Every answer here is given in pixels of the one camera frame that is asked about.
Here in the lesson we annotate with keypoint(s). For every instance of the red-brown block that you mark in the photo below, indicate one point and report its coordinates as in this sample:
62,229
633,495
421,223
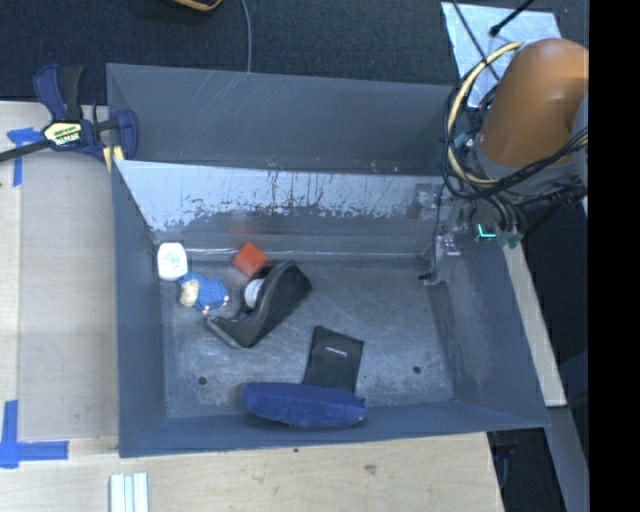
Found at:
249,258

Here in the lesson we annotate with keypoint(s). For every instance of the black flat pouch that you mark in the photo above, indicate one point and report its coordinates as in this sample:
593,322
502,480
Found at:
334,357

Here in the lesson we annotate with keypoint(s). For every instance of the black tape dispenser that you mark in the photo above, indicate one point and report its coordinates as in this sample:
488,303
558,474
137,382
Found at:
272,305

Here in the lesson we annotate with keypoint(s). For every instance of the blue toy animal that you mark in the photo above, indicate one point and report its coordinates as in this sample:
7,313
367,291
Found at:
207,292

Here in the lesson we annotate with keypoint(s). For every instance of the grey metal bin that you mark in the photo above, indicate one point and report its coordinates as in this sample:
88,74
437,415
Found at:
350,320

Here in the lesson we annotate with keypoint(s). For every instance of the blue oval sponge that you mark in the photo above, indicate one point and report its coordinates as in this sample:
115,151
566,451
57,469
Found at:
305,405

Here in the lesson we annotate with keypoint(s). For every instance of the pale wood board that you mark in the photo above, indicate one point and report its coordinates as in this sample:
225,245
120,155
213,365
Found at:
65,300

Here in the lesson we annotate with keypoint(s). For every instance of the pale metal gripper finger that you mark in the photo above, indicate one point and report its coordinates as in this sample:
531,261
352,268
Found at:
427,200
442,262

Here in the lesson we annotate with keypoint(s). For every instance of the small white plastic container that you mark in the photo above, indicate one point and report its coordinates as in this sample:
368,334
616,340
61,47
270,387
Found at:
172,261

